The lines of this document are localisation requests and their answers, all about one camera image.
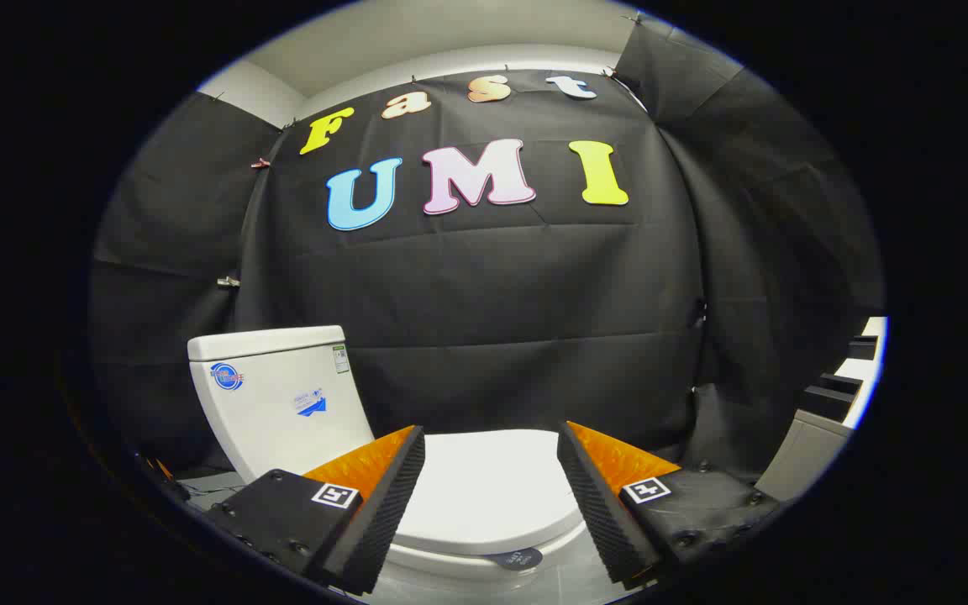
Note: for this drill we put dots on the white and black cabinet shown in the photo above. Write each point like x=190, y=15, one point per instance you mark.
x=812, y=454

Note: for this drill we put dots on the white toilet tank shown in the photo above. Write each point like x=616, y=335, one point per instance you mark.
x=274, y=403

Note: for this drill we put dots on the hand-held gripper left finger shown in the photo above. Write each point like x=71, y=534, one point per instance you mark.
x=383, y=504

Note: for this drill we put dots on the white toilet lid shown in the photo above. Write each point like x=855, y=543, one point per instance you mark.
x=492, y=487

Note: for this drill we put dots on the black backdrop cloth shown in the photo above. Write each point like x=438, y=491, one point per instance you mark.
x=492, y=294

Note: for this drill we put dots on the metal cloth clip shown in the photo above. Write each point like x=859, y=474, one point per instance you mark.
x=228, y=281

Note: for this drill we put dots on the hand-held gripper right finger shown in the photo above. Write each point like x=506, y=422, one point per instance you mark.
x=597, y=504

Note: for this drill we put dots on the small orange object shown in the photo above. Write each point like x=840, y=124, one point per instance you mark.
x=157, y=468

